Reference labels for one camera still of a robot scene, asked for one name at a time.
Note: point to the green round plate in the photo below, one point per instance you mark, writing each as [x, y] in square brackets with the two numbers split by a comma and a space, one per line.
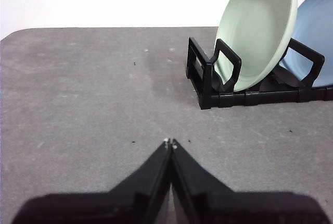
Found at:
[255, 26]

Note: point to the blue round plate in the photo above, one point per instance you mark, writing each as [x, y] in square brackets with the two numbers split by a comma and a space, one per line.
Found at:
[317, 26]

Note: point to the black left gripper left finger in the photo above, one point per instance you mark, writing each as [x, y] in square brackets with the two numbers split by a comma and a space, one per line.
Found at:
[117, 208]

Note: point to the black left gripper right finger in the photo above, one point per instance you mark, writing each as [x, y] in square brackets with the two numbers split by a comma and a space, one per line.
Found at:
[221, 208]

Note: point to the black plastic plate rack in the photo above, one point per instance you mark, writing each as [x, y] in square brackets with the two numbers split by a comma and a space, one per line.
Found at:
[260, 97]

